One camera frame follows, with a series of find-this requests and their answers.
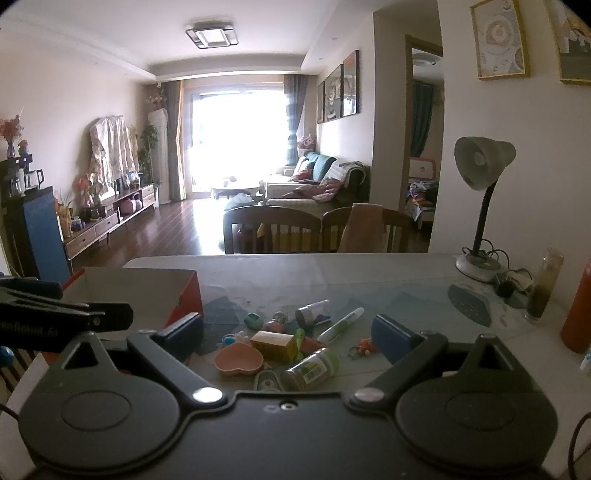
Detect reddish sofa blanket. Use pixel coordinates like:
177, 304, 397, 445
281, 178, 345, 202

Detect wooden door frame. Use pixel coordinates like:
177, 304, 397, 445
404, 34, 444, 214

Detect white power strip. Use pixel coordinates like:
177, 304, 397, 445
496, 268, 535, 294

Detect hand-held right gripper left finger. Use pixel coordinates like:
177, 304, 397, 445
48, 313, 228, 408

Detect white coffee table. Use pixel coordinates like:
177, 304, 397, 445
210, 178, 260, 200

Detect orange toy pieces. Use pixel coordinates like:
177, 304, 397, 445
348, 338, 378, 360

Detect square ceiling light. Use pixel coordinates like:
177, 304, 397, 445
185, 22, 240, 49

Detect vase with pink flowers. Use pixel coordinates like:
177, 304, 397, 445
0, 108, 25, 160

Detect teal bedroom curtain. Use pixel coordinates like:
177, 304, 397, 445
412, 80, 435, 158

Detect wooden television cabinet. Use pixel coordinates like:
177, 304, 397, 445
62, 182, 158, 262

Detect small white bottle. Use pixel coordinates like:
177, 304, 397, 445
295, 299, 331, 326

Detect white marker pen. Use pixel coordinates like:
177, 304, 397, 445
316, 307, 365, 343

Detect bed with colourful bedding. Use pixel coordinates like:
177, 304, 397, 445
406, 157, 440, 230

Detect pink artificial flowers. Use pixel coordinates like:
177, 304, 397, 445
73, 173, 105, 207

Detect green-lidded spice jar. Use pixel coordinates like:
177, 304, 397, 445
281, 347, 341, 392

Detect green and orange toy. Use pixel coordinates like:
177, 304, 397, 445
294, 329, 326, 360

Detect red cardboard box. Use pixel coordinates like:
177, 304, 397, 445
60, 267, 205, 365

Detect grey desk lamp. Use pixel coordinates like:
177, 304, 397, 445
454, 136, 517, 283

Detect teal sofa cushion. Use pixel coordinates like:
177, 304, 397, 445
305, 152, 338, 174

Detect gold framed round-pattern picture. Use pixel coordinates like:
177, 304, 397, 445
470, 0, 529, 82

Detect orange plastic bottle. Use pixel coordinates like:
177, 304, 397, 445
561, 258, 591, 355

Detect black cabinet blue panel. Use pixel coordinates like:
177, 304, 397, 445
0, 185, 73, 283

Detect grey curtain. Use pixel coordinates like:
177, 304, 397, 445
283, 74, 310, 166
166, 80, 186, 202

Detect grey leaf-shaped trivet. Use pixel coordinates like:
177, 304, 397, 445
448, 284, 493, 326

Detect wooden dining chair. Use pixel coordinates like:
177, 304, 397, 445
322, 205, 414, 254
223, 205, 323, 256

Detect white standing air conditioner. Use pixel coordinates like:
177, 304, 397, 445
148, 108, 171, 202

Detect floral cloth covered television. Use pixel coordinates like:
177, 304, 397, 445
89, 115, 140, 188

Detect green correction tape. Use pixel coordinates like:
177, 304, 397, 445
253, 368, 282, 393

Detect beige towel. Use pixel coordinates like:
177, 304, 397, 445
337, 202, 387, 254

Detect pink heart-shaped bowl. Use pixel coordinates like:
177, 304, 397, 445
213, 342, 266, 379

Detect gold framed yellow picture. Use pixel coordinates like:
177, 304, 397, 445
551, 0, 591, 86

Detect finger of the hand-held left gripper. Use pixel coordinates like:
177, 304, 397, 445
62, 302, 134, 332
0, 276, 64, 302

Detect green potted plant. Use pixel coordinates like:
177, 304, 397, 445
137, 124, 159, 184

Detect glass bottle dark contents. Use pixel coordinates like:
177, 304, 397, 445
524, 248, 565, 324

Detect grey sofa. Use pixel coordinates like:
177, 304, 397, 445
262, 152, 373, 219

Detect blue-grey floor cushion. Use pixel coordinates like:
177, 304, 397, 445
224, 194, 256, 212

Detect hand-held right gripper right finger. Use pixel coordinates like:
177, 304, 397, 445
342, 314, 532, 409

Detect small yellow carton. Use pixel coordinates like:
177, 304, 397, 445
249, 330, 297, 363

